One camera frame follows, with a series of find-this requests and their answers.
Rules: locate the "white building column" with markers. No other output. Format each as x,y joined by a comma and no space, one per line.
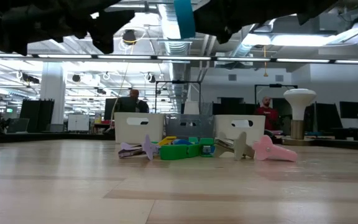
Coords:
53,93

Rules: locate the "white mushroom table lamp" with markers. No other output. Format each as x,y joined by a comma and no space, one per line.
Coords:
300,99

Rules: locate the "silver ventilation duct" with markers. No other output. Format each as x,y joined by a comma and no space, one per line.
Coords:
176,46

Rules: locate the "person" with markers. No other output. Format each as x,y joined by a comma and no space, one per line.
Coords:
267,115
141,105

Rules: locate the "black left table frame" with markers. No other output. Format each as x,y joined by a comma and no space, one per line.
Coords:
42,137

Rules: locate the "green exit sign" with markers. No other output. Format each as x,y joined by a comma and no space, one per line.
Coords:
9,110

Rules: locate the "blue tape roll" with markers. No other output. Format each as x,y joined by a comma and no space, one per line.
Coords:
185,18

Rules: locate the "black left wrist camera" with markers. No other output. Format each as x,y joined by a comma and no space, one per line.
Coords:
102,43

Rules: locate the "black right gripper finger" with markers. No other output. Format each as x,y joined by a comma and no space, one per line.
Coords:
213,15

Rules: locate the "black computer monitor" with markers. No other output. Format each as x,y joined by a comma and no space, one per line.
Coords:
120,105

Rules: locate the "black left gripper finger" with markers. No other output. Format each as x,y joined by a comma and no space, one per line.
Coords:
113,19
95,4

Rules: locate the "black table frame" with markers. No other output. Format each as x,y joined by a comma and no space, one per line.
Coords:
42,137
346,144

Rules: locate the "large dark screen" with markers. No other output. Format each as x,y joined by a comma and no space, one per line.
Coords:
325,115

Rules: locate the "white plastic storage bin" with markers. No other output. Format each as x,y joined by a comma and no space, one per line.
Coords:
157,130
222,127

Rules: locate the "blue mini stapler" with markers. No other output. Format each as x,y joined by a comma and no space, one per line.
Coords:
182,142

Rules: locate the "grey chair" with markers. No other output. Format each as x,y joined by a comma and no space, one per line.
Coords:
19,126

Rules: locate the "small black monitor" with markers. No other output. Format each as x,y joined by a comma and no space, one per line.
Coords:
350,109

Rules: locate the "grey plastic storage bin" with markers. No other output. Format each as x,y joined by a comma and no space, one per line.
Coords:
172,127

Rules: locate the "white cabinet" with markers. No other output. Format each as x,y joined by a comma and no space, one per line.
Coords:
78,123

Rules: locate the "pink staple remover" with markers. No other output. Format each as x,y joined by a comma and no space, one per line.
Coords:
272,151

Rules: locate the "yellow mini stapler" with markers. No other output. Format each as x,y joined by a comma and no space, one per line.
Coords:
168,140

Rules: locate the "purple staple remover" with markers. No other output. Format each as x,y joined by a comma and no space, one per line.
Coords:
149,147

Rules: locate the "black room partition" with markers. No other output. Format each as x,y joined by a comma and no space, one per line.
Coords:
36,115

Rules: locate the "black overhead camera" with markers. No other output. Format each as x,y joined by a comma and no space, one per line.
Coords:
129,36

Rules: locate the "black right table frame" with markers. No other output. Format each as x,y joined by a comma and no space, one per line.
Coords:
346,144

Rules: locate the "grey staple remover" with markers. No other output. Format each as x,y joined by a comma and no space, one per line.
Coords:
240,146

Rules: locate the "white panel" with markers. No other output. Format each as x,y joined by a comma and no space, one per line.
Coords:
191,108

